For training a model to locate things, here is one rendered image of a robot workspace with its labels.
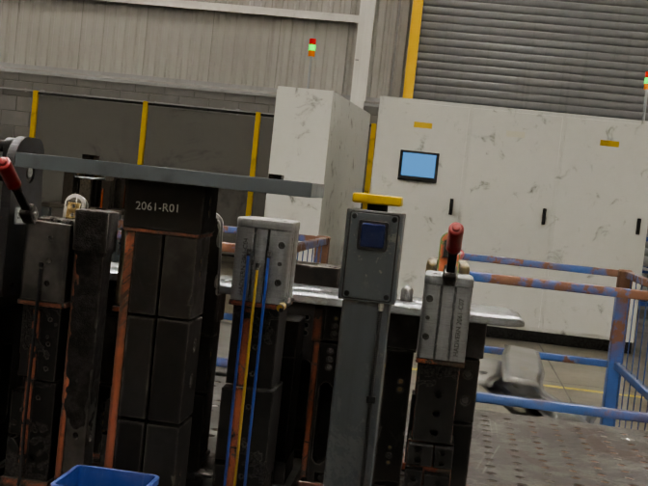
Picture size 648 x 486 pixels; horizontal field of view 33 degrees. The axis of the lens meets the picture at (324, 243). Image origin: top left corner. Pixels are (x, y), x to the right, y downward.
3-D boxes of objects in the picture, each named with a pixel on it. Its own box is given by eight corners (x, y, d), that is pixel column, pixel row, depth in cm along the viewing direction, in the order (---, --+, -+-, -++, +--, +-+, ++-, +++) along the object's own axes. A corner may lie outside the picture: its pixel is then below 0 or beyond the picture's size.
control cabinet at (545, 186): (355, 322, 954) (385, 43, 941) (360, 315, 1007) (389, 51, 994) (633, 355, 928) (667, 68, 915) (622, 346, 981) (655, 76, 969)
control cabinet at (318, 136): (304, 288, 1203) (327, 68, 1190) (351, 294, 1194) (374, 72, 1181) (251, 309, 967) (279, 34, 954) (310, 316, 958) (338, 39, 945)
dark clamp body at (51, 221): (84, 475, 161) (108, 220, 159) (52, 499, 148) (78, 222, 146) (15, 466, 163) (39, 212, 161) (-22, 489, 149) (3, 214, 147)
